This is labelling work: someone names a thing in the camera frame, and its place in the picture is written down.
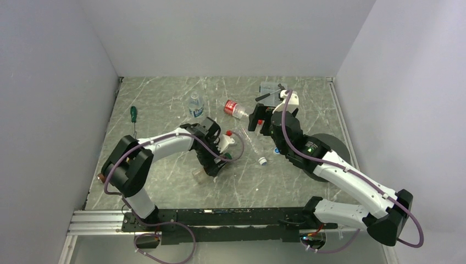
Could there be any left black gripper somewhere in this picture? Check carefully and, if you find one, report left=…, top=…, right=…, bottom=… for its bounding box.
left=195, top=137, right=229, bottom=177

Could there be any blue label water bottle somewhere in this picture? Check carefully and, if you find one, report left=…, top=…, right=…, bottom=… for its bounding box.
left=188, top=92, right=204, bottom=118

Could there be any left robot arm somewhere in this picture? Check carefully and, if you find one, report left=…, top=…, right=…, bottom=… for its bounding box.
left=100, top=118, right=235, bottom=231

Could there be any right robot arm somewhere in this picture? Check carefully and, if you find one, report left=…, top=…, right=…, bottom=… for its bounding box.
left=248, top=103, right=413, bottom=246

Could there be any brown bottle green cap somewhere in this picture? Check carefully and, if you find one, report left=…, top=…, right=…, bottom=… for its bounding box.
left=192, top=153, right=228, bottom=184

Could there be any red label clear bottle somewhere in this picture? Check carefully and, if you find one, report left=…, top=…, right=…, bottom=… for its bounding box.
left=223, top=100, right=254, bottom=127

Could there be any clear unlabeled plastic bottle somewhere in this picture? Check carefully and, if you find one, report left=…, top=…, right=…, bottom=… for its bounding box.
left=239, top=126, right=268, bottom=166

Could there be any clear plastic organizer box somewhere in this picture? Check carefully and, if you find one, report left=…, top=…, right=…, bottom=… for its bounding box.
left=258, top=81, right=288, bottom=107

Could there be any small black hammer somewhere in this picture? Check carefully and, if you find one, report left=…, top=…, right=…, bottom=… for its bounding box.
left=255, top=84, right=285, bottom=102

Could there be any black round disc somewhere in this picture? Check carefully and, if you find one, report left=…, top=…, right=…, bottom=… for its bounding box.
left=304, top=133, right=353, bottom=183

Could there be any small copper fitting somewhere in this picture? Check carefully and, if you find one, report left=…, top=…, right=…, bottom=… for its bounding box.
left=97, top=173, right=106, bottom=184

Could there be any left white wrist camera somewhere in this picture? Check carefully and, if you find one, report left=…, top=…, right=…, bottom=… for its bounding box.
left=217, top=130, right=235, bottom=153

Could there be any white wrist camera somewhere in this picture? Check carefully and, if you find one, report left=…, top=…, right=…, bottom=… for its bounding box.
left=217, top=130, right=235, bottom=153
left=273, top=90, right=299, bottom=113

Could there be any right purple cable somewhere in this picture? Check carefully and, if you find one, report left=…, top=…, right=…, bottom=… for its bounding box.
left=280, top=89, right=425, bottom=255

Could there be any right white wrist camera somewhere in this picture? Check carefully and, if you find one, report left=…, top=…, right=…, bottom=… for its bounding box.
left=273, top=90, right=299, bottom=113

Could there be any black base frame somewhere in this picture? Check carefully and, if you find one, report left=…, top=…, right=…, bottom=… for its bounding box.
left=121, top=207, right=337, bottom=246

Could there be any green handle screwdriver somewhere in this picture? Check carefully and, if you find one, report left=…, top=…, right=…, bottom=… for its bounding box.
left=130, top=106, right=138, bottom=138

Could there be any aluminium rail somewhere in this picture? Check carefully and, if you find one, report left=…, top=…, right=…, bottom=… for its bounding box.
left=67, top=207, right=389, bottom=236

